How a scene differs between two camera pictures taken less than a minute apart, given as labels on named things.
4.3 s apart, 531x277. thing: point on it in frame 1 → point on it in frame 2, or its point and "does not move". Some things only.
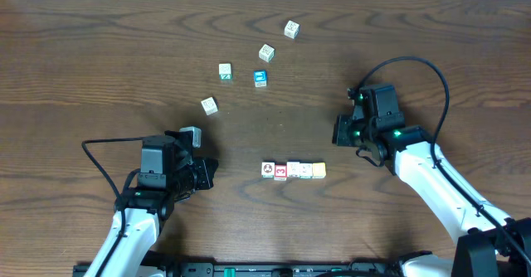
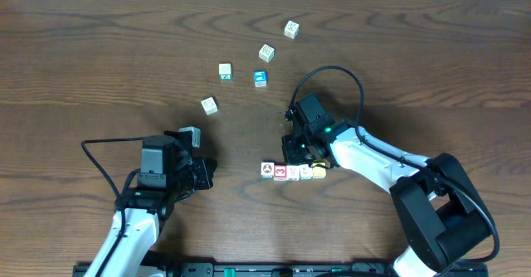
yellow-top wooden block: [319, 170] does not move
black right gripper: [341, 138] → [291, 156]
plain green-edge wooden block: [305, 171] does not move
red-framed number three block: [280, 172] does not move
